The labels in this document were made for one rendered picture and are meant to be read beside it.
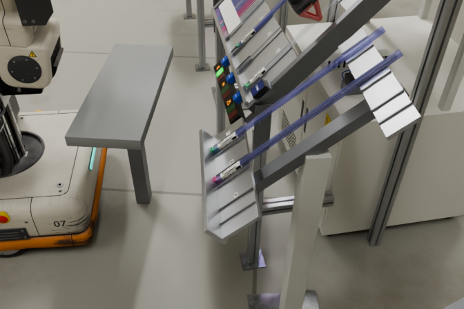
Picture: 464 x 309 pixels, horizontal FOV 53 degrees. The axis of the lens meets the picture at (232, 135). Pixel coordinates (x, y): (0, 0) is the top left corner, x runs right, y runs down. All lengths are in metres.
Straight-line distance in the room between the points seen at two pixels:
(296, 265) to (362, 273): 0.56
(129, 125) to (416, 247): 1.23
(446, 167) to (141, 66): 1.19
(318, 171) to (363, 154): 0.54
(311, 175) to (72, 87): 2.01
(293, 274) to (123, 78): 0.91
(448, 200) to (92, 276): 1.41
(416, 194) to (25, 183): 1.47
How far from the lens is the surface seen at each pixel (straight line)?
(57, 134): 2.08
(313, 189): 1.15
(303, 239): 1.29
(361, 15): 1.31
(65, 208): 1.78
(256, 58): 1.50
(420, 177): 1.84
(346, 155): 1.60
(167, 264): 1.87
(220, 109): 2.22
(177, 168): 2.22
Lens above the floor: 1.52
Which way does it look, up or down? 40 degrees down
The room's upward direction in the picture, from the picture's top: 1 degrees clockwise
